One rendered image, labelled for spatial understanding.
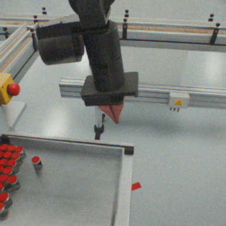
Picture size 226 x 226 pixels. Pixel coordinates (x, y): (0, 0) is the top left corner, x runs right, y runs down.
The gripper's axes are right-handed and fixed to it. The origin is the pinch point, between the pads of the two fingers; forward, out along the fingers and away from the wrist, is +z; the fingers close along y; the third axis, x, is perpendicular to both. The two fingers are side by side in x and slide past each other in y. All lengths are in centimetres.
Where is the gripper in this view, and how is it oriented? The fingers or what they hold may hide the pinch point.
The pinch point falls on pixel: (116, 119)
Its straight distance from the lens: 47.6
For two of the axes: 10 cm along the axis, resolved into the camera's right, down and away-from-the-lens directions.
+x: -1.1, 6.7, -7.4
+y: -9.8, 0.5, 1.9
